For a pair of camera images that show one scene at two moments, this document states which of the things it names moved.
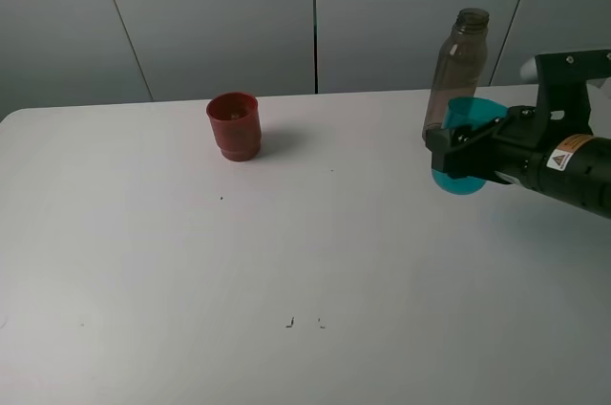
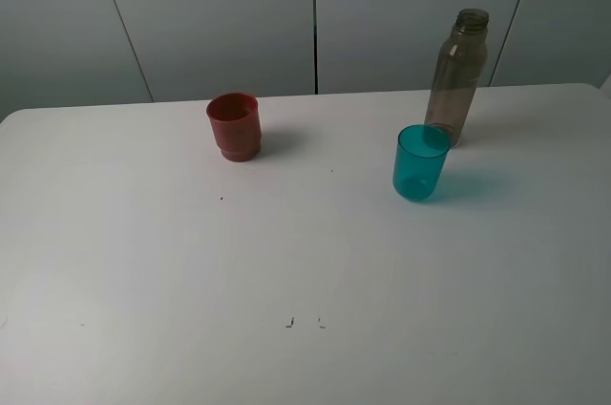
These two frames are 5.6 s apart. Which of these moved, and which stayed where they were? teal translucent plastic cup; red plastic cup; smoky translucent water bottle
Moved: teal translucent plastic cup
Stayed: red plastic cup; smoky translucent water bottle
